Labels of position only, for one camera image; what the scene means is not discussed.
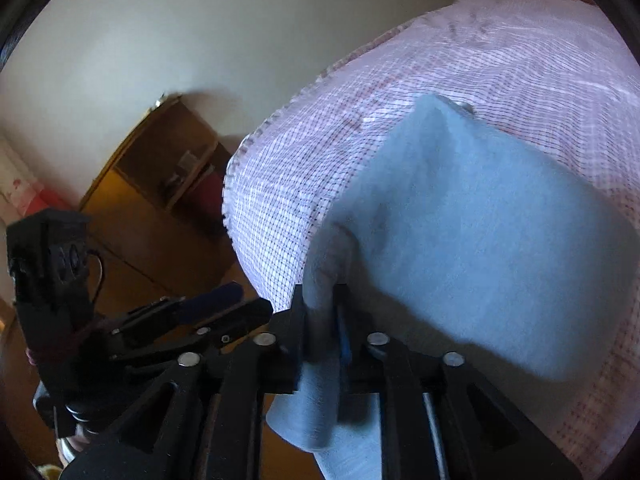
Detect grey pants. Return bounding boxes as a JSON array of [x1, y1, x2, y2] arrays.
[[267, 96, 639, 479]]

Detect person's left hand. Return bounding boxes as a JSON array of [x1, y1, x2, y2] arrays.
[[55, 436, 91, 468]]

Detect wooden bedside shelf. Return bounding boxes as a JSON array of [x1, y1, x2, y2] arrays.
[[79, 96, 233, 274]]

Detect pink checkered bed sheet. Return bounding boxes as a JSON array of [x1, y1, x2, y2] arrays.
[[222, 0, 639, 479]]

